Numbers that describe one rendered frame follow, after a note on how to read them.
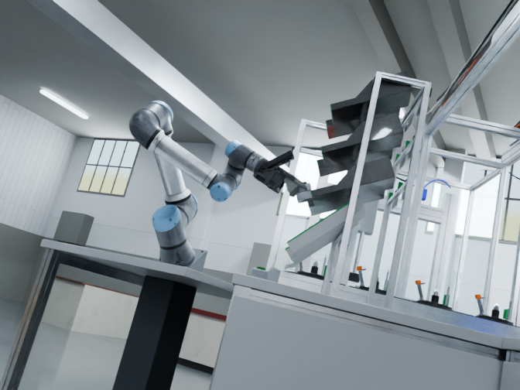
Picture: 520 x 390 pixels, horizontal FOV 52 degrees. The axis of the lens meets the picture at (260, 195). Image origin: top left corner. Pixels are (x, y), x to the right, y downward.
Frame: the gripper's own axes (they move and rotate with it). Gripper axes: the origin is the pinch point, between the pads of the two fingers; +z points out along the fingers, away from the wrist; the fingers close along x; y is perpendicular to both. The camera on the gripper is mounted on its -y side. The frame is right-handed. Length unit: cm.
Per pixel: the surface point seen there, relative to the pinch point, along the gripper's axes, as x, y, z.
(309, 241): 21.4, 18.6, 17.0
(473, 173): -679, -293, 42
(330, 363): 45, 45, 44
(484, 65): -31, -94, 27
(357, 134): 20.6, -21.2, 9.8
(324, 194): 20.4, 2.6, 12.0
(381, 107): 12.7, -36.9, 9.4
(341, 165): 0.5, -14.4, 6.6
